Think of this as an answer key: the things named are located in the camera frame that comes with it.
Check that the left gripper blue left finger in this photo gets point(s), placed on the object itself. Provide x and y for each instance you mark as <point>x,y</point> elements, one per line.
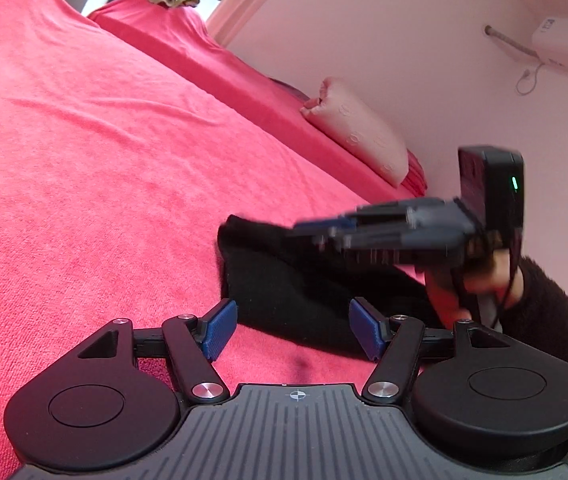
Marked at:
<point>216,328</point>

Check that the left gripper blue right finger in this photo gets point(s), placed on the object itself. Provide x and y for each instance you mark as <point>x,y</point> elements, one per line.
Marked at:
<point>370,328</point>

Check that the black knit pants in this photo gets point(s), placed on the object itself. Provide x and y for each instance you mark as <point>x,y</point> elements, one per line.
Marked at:
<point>287,288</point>

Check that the right forearm black sleeve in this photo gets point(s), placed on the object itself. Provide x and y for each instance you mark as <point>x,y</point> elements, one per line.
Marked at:
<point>540,317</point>

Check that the right hand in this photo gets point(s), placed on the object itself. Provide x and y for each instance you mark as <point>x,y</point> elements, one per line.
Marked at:
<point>494,279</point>

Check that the light pink folded quilt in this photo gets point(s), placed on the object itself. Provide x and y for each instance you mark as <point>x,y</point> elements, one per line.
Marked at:
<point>345,118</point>

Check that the pink bedsheet near bed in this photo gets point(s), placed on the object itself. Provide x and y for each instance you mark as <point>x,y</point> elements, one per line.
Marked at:
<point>115,175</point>

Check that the pink far bed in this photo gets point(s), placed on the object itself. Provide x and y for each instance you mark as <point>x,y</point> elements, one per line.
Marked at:
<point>178,38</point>

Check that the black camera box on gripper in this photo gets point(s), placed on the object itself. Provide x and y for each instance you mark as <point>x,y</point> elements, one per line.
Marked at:
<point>492,191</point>

